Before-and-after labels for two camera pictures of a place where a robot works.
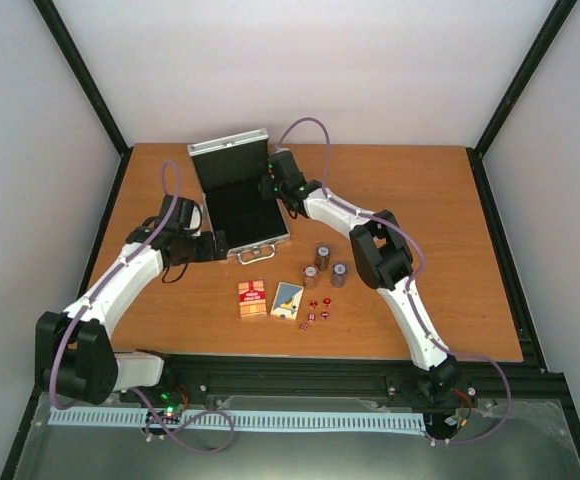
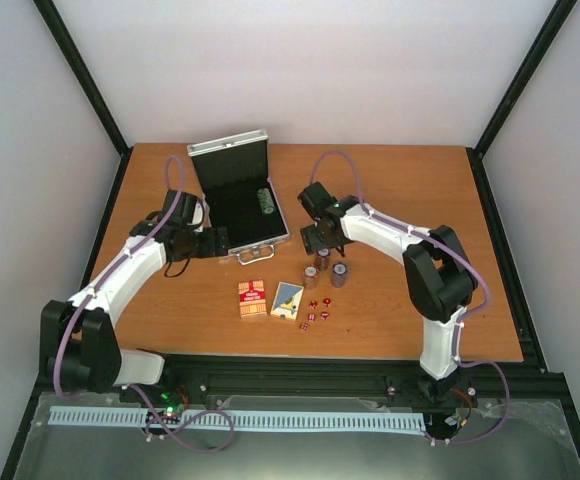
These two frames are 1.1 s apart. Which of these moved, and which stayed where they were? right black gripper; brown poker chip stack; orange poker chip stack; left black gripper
Moved: right black gripper
Stayed: brown poker chip stack; orange poker chip stack; left black gripper
